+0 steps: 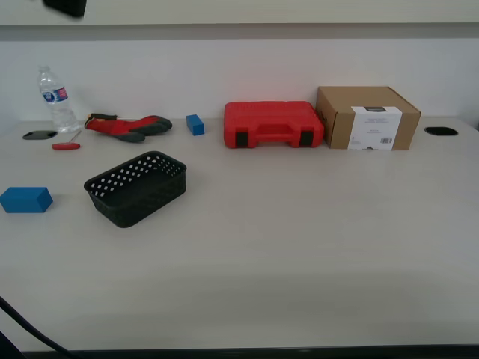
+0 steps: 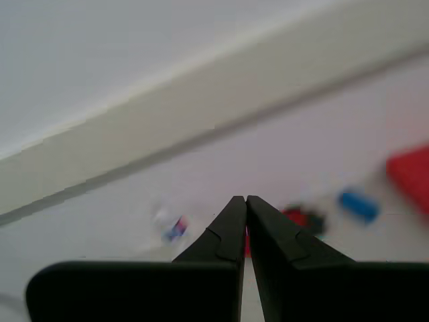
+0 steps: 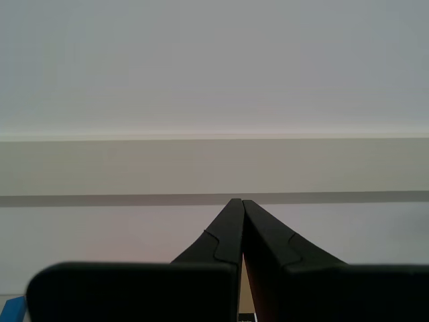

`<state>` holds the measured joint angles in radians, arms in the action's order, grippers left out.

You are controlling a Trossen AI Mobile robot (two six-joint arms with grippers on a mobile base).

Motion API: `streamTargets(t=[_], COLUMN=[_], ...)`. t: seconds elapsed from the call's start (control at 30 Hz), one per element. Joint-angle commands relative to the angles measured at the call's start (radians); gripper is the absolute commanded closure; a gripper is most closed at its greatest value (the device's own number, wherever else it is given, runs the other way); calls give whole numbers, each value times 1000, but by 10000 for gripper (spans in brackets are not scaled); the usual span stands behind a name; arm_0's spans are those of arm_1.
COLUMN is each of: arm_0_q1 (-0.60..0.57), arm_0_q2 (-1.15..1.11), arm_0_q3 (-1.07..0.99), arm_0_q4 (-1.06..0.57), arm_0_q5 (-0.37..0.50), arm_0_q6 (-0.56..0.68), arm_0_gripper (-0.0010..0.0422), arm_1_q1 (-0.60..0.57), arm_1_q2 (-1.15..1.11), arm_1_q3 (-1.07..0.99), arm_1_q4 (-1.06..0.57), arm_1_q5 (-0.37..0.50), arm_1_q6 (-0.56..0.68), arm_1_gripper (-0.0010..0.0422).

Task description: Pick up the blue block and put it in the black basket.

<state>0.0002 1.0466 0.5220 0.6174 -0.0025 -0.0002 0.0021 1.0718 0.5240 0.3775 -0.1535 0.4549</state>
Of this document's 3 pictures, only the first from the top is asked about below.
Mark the black blurry device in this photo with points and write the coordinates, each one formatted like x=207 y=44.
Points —
x=65 y=6

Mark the black perforated plastic basket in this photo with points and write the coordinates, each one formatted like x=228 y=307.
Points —
x=149 y=202

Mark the red grey work glove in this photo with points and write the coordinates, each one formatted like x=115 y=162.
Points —
x=123 y=126

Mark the clear plastic water bottle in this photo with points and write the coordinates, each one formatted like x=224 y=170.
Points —
x=61 y=112

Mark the blue rectangular block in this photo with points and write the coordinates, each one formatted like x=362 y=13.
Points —
x=22 y=201
x=195 y=125

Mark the brown cardboard box white label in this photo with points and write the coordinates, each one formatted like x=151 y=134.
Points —
x=337 y=112

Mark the red plastic tool case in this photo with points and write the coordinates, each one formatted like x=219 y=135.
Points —
x=273 y=119

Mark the black oval desk grommet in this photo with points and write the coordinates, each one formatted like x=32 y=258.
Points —
x=441 y=131
x=39 y=135

